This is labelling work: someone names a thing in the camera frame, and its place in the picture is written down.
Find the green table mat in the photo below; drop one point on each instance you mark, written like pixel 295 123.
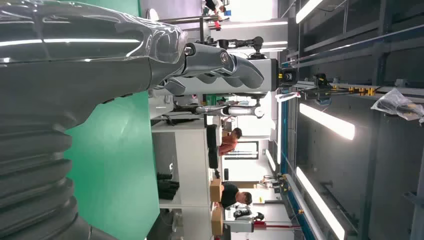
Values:
pixel 112 165

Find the person in red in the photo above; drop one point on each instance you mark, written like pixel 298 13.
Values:
pixel 229 142

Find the cardboard box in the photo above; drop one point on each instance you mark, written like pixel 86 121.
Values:
pixel 215 190
pixel 217 222

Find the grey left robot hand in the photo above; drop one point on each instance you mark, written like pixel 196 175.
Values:
pixel 82 66

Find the ceiling light strip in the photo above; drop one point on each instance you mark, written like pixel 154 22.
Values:
pixel 306 10

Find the person in black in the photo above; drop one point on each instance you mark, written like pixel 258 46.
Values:
pixel 230 195

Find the person in white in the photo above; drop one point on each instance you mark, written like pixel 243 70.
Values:
pixel 213 5

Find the clear plastic bag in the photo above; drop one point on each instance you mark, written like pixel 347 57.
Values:
pixel 396 102

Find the white cabinet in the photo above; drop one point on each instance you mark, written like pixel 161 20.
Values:
pixel 188 159

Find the black office chair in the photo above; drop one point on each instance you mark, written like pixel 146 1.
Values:
pixel 212 145

